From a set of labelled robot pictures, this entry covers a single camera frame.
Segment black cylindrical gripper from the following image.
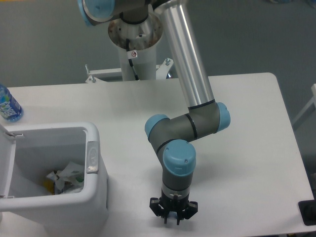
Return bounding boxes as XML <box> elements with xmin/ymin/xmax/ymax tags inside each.
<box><xmin>149</xmin><ymin>189</ymin><xmax>198</xmax><ymax>225</ymax></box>

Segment white frame at right edge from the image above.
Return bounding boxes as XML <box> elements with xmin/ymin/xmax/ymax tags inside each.
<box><xmin>292</xmin><ymin>84</ymin><xmax>316</xmax><ymax>130</ymax></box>

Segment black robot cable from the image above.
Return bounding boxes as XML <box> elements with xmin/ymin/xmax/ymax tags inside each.
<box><xmin>125</xmin><ymin>38</ymin><xmax>140</xmax><ymax>81</ymax></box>

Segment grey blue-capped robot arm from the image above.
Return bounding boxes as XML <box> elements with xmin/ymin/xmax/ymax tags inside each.
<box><xmin>77</xmin><ymin>0</ymin><xmax>231</xmax><ymax>222</ymax></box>

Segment white pedestal base frame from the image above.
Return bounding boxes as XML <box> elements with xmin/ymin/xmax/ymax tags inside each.
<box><xmin>85</xmin><ymin>58</ymin><xmax>174</xmax><ymax>83</ymax></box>

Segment yellow white trash in bin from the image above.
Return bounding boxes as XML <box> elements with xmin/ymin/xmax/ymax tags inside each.
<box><xmin>43</xmin><ymin>180</ymin><xmax>83</xmax><ymax>195</ymax></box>

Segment white green paper wrapper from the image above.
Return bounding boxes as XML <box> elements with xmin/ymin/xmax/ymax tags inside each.
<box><xmin>44</xmin><ymin>161</ymin><xmax>84</xmax><ymax>190</ymax></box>

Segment blue labelled water bottle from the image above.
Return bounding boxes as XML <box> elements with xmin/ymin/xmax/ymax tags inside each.
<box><xmin>0</xmin><ymin>84</ymin><xmax>24</xmax><ymax>122</ymax></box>

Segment white plastic trash can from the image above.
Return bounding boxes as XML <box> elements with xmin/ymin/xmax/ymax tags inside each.
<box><xmin>0</xmin><ymin>122</ymin><xmax>108</xmax><ymax>237</ymax></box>

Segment black object at table edge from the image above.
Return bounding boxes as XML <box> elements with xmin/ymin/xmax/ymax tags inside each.
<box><xmin>298</xmin><ymin>199</ymin><xmax>316</xmax><ymax>226</ymax></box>

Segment crushed clear plastic bottle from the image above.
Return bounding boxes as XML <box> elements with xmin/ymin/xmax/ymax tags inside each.
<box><xmin>168</xmin><ymin>212</ymin><xmax>178</xmax><ymax>219</ymax></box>

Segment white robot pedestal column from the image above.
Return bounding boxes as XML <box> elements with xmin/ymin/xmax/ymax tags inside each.
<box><xmin>108</xmin><ymin>14</ymin><xmax>163</xmax><ymax>81</ymax></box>

